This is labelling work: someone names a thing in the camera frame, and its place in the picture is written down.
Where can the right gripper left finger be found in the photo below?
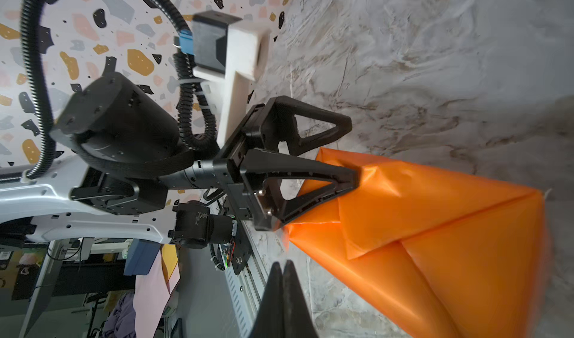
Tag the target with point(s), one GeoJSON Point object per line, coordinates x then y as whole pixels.
{"type": "Point", "coordinates": [270, 318]}

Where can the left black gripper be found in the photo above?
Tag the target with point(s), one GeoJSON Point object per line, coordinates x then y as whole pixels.
{"type": "Point", "coordinates": [265, 187]}

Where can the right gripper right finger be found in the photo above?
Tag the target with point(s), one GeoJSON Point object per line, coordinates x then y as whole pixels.
{"type": "Point", "coordinates": [296, 318]}

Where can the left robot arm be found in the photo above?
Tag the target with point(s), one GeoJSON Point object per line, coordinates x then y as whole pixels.
{"type": "Point", "coordinates": [131, 179]}

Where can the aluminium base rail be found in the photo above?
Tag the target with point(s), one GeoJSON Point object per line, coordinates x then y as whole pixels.
{"type": "Point", "coordinates": [246, 279]}

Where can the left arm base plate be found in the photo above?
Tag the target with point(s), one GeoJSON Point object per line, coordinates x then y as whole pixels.
{"type": "Point", "coordinates": [233, 248]}

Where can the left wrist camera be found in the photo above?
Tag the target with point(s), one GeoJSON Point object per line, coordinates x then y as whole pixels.
{"type": "Point", "coordinates": [230, 53]}

